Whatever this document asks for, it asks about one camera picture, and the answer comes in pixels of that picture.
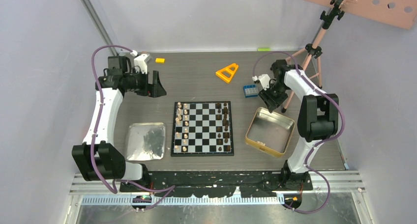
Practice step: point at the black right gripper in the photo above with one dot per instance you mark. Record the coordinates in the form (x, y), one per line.
(272, 102)

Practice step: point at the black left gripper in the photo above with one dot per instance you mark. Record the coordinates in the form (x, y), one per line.
(153, 90)

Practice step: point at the dark chess piece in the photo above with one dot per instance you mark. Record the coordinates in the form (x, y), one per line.
(225, 120)

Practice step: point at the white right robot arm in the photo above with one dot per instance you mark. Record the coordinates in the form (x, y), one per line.
(317, 120)

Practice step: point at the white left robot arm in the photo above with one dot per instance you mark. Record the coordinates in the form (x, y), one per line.
(97, 156)

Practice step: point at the pink perforated board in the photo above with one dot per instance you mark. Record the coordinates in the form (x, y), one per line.
(398, 13)

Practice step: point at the blue and grey lego block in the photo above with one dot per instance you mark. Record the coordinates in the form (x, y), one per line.
(250, 90)

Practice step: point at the gold square metal tin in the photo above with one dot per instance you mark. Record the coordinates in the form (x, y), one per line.
(271, 128)

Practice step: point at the small yellow block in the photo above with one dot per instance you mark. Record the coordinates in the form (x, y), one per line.
(160, 60)

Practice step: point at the yellow triangle toy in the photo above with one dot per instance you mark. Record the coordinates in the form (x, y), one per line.
(227, 73)

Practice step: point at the pink tripod stand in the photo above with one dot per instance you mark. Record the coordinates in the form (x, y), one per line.
(313, 50)

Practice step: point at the silver tin lid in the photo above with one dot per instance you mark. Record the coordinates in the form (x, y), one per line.
(145, 142)

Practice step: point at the black and white chessboard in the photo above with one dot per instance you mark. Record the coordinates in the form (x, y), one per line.
(198, 129)

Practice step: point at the green block at wall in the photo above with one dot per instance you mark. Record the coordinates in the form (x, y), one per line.
(263, 49)

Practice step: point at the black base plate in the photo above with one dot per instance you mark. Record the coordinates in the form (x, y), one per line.
(250, 183)

